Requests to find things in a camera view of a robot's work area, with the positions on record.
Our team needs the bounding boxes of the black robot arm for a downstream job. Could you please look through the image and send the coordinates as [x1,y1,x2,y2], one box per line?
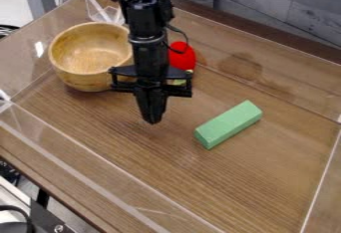
[109,0,192,124]

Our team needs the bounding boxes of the black metal table leg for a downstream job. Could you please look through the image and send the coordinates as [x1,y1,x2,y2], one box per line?
[36,189,49,208]

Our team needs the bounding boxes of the black cable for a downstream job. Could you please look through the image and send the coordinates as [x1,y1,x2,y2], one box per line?
[0,205,37,233]

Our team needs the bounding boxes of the clear acrylic corner bracket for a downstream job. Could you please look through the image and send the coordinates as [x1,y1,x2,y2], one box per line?
[85,0,126,25]

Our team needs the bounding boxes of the brown wooden bowl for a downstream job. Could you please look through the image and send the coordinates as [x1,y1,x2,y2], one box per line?
[48,22,132,92]

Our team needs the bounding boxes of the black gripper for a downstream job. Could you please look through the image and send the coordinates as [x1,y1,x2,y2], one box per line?
[108,65,192,123]

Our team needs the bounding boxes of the green foam stick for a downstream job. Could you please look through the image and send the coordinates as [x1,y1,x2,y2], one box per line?
[194,101,262,149]

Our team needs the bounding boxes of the clear acrylic enclosure wall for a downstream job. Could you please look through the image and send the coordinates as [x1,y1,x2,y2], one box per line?
[0,0,341,233]

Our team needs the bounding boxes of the red toy strawberry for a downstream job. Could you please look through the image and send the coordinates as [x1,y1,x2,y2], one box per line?
[170,41,196,74]

